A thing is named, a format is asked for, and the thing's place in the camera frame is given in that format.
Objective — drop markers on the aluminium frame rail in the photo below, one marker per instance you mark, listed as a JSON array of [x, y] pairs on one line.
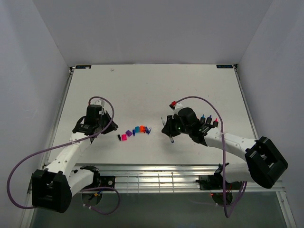
[[156, 178]]

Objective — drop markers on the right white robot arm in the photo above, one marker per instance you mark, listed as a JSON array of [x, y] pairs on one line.
[[262, 161]]

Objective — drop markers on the light blue highlighter cap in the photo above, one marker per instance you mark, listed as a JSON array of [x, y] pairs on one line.
[[137, 129]]

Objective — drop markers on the blue capped black highlighter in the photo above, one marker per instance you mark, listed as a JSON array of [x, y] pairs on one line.
[[202, 119]]

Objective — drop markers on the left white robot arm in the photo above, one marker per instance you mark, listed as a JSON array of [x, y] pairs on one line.
[[54, 186]]

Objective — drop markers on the left blue corner label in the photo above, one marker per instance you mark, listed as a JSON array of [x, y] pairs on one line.
[[83, 67]]

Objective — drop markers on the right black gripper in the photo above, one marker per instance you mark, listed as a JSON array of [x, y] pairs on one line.
[[168, 128]]

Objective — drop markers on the purple highlighter cap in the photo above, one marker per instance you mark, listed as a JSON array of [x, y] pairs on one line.
[[128, 133]]

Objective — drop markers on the blue corner label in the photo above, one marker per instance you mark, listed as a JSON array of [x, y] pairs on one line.
[[83, 67], [224, 66]]

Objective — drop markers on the orange highlighter cap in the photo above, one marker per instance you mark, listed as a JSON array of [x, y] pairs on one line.
[[141, 128]]

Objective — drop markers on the purple capped black highlighter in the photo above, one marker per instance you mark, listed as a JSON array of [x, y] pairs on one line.
[[209, 120]]

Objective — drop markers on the right blue corner label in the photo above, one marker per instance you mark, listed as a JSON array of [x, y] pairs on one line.
[[224, 66]]

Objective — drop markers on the pink highlighter cap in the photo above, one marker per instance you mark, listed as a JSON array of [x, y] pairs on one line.
[[124, 137]]

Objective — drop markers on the large blue capped marker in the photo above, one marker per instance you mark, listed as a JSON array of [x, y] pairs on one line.
[[166, 130]]

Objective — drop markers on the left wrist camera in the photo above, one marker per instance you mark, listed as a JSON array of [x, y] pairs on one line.
[[99, 102]]

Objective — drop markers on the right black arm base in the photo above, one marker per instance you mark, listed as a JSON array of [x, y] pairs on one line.
[[215, 181]]

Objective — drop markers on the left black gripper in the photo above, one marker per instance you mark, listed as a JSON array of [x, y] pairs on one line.
[[113, 126]]

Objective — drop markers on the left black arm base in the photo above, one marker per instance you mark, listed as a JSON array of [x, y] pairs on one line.
[[102, 181]]

